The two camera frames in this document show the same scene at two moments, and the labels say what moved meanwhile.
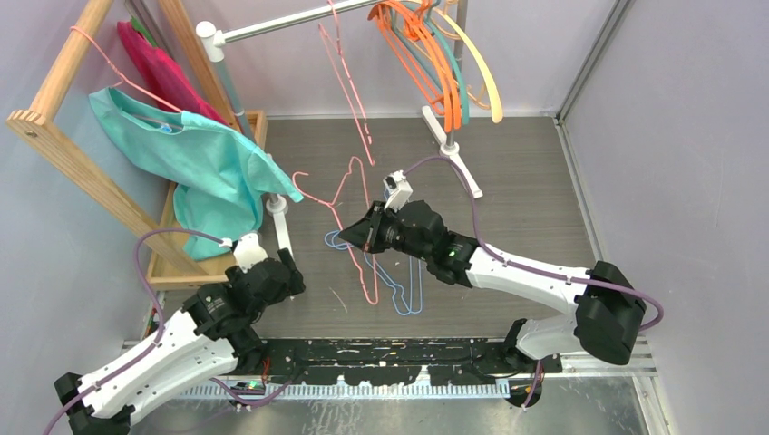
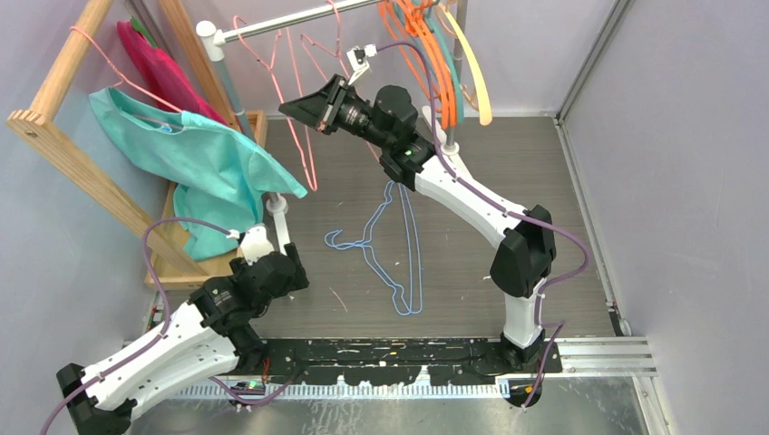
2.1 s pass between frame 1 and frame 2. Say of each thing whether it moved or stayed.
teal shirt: stayed
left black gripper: stayed
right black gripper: moved
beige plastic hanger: moved
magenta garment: stayed
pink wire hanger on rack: stayed
